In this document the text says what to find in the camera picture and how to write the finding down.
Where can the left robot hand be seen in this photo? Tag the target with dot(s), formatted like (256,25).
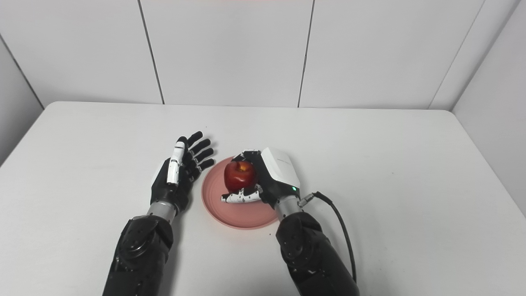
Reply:
(176,181)

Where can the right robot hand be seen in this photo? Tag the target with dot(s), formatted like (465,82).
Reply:
(275,176)

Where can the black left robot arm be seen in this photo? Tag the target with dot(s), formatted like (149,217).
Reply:
(139,255)

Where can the pink plate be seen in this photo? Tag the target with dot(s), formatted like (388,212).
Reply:
(242,213)

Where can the red apple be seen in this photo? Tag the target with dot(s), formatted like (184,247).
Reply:
(240,176)

